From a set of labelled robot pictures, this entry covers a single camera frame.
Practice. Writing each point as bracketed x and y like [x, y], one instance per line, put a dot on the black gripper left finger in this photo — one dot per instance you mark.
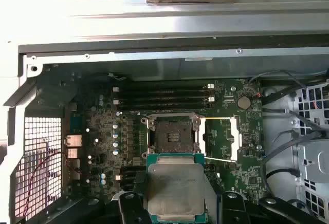
[128, 208]

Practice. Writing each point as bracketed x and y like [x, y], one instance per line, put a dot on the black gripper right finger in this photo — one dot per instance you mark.
[235, 208]

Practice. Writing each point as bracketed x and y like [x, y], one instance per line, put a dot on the silver topped CPU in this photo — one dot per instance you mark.
[174, 183]

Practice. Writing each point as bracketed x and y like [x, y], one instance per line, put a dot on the metal socket cover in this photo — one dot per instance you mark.
[234, 144]

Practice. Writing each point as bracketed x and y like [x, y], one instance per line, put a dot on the RAM slot white clips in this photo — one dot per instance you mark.
[163, 88]
[163, 101]
[127, 178]

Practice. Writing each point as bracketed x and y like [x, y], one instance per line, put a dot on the CPU socket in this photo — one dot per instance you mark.
[171, 136]

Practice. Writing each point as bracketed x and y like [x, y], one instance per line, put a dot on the green motherboard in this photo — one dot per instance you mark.
[226, 177]

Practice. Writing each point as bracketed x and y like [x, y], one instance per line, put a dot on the round silver capacitor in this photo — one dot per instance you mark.
[115, 126]
[118, 113]
[115, 134]
[101, 103]
[115, 144]
[258, 147]
[116, 152]
[99, 97]

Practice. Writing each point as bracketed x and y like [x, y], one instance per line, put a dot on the silver port block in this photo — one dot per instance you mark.
[74, 141]

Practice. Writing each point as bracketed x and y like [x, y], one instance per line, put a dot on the metal drive cage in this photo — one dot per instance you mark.
[312, 162]

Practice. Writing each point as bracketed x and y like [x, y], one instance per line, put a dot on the round coin battery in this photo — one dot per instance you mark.
[243, 102]

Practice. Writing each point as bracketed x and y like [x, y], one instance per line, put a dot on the black PC case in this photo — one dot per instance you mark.
[159, 70]

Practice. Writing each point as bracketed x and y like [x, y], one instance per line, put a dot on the white case label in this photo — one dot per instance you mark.
[199, 59]

